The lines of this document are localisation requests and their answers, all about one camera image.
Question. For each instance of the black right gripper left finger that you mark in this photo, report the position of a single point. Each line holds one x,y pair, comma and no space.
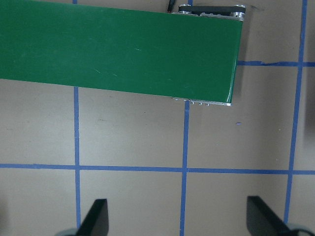
96,222

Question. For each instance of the green conveyor belt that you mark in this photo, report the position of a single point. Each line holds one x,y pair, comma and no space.
190,55

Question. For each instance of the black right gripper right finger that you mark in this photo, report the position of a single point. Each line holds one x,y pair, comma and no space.
262,221

